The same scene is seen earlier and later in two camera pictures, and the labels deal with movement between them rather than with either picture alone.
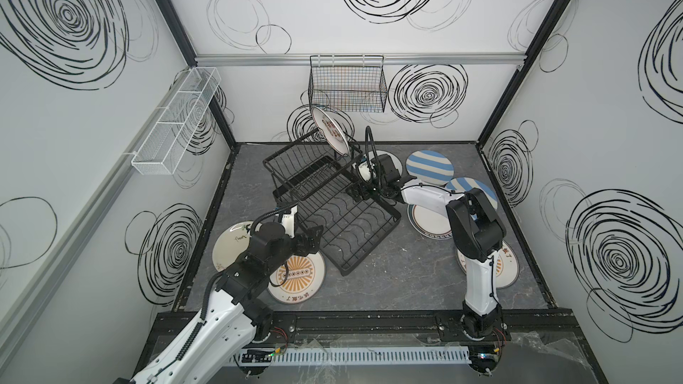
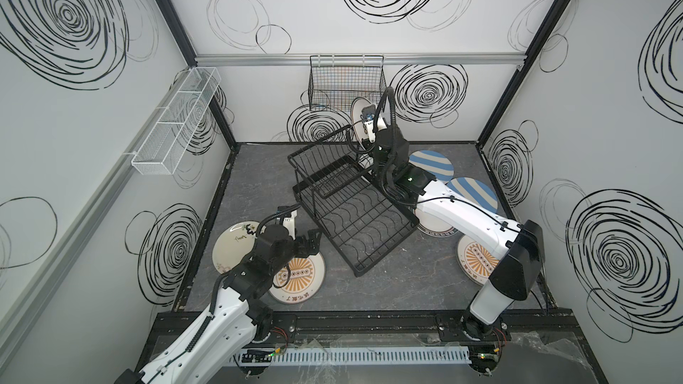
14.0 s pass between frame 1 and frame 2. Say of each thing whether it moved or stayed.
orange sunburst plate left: stayed
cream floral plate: stayed
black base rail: stayed
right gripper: moved
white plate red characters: moved
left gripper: stayed
